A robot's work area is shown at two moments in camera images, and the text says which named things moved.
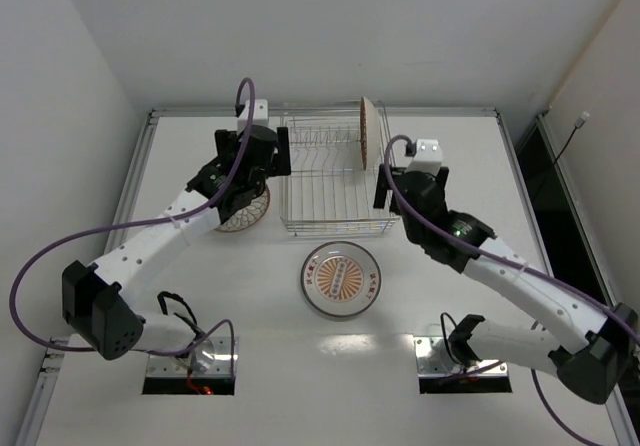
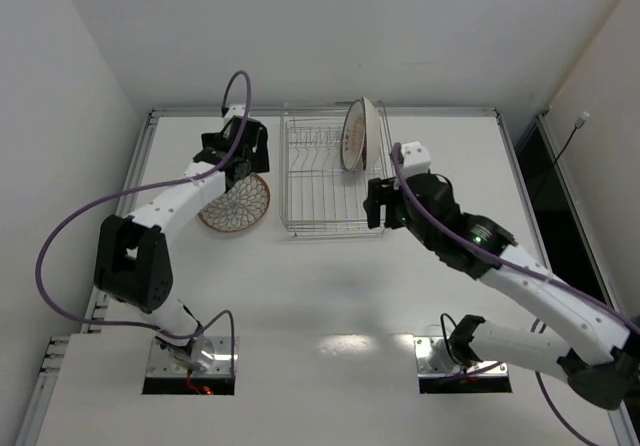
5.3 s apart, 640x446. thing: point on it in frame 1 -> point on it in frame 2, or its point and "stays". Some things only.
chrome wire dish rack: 329,191 stays
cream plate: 370,133 stays
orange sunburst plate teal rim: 341,279 -> 353,135
